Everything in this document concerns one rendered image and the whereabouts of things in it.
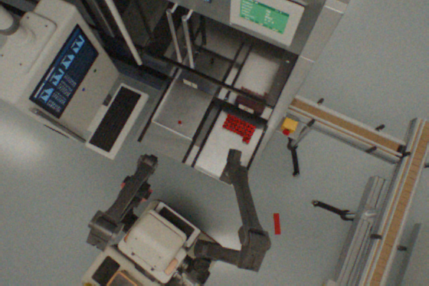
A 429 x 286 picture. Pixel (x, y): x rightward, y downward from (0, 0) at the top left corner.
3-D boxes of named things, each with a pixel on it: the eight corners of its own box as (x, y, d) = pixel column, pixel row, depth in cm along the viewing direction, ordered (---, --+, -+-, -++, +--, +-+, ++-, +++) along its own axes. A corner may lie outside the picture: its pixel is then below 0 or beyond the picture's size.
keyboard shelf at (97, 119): (111, 77, 233) (110, 76, 231) (150, 96, 230) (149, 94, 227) (74, 140, 223) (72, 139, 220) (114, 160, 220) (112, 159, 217)
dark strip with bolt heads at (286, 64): (260, 114, 203) (286, 48, 126) (268, 118, 202) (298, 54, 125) (260, 116, 202) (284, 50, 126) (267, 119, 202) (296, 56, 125)
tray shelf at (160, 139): (171, 70, 225) (171, 69, 223) (277, 117, 217) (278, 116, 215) (134, 139, 214) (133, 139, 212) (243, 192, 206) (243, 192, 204)
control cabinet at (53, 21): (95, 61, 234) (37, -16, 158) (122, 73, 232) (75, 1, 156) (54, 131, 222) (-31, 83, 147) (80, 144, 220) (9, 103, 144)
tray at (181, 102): (178, 72, 223) (178, 70, 219) (217, 90, 220) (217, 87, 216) (152, 121, 215) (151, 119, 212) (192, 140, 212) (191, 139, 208)
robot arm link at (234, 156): (228, 171, 159) (245, 177, 161) (235, 146, 161) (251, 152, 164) (217, 171, 169) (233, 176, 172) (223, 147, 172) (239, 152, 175)
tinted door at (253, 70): (196, 70, 187) (186, 4, 130) (274, 105, 182) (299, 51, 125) (195, 71, 187) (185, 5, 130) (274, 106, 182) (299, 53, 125)
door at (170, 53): (116, 35, 193) (73, -43, 136) (195, 70, 187) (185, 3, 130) (115, 36, 193) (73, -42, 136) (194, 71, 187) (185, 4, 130)
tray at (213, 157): (221, 112, 216) (221, 110, 213) (263, 130, 213) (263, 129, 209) (195, 164, 208) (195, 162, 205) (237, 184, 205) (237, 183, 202)
